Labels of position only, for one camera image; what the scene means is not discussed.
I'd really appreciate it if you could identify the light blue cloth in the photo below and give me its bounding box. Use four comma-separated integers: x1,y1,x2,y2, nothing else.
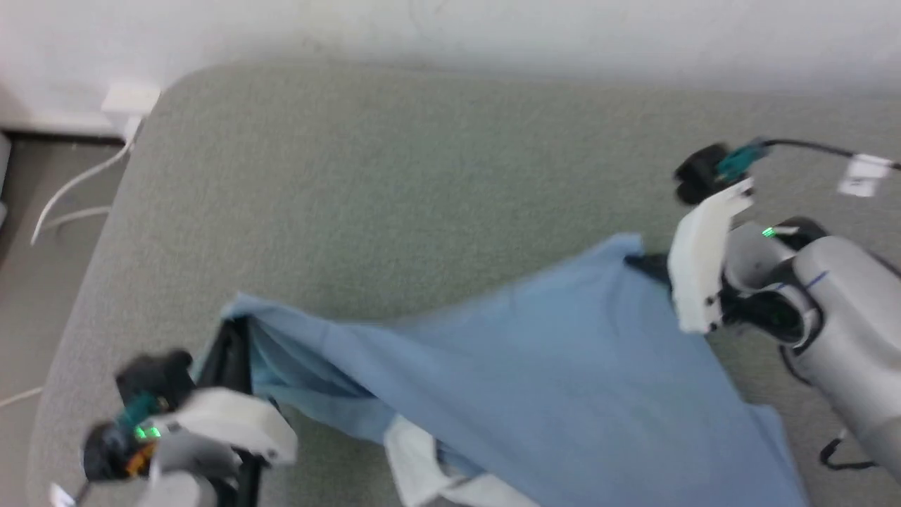
201,232,810,507

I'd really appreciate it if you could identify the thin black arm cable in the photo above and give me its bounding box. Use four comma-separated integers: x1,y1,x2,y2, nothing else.
819,431,878,471

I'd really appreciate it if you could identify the white cable label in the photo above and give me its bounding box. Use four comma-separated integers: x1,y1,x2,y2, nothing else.
837,154,893,198

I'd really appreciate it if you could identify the white power cord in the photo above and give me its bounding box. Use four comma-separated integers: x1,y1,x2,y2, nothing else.
30,137,136,247

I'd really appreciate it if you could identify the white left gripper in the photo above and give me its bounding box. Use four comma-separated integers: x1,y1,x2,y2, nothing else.
149,315,298,471

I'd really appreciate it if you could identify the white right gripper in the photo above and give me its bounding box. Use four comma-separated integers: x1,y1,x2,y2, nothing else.
624,177,755,336

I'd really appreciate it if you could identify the white wall power plug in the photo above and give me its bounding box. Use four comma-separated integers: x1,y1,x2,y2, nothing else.
101,82,162,142

